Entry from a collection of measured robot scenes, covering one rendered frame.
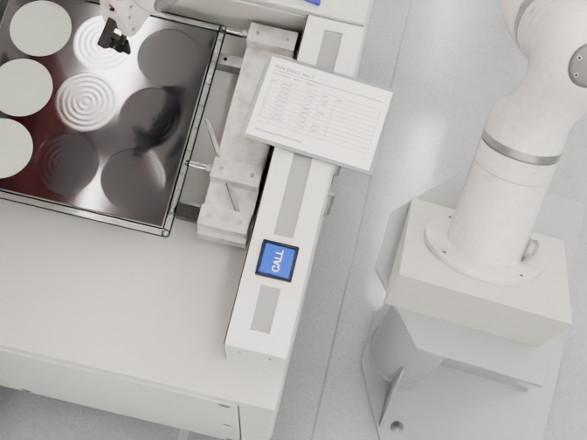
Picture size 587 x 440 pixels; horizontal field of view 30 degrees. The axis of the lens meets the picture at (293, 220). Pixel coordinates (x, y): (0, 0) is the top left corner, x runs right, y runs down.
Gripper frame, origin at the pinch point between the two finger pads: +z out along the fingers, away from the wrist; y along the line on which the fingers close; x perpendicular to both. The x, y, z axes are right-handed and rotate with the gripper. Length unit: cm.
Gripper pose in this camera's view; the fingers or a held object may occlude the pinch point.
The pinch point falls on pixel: (137, 22)
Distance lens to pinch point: 166.3
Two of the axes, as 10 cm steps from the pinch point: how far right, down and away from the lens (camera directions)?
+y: 5.0, -8.3, 2.6
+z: -0.4, 2.8, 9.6
